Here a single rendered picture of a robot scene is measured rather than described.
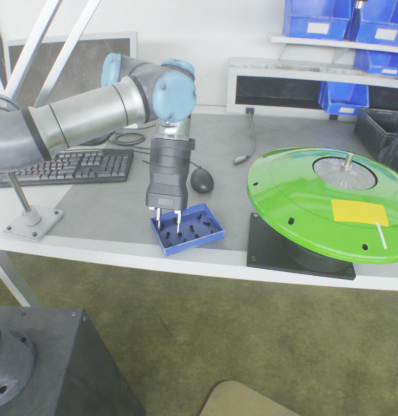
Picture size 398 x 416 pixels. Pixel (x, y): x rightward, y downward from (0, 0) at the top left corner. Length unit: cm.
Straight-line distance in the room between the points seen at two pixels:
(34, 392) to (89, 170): 53
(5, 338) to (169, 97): 43
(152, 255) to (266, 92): 99
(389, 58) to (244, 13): 63
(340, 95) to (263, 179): 98
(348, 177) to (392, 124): 79
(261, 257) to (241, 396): 34
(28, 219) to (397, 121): 124
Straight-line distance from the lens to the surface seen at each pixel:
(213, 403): 71
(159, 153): 48
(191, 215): 61
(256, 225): 58
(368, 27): 116
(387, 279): 60
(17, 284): 101
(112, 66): 44
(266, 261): 51
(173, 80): 34
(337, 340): 158
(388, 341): 171
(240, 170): 78
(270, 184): 43
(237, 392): 72
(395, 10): 139
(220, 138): 97
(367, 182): 48
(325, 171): 47
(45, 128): 33
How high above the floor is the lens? 131
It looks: 39 degrees down
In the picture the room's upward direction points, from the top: straight up
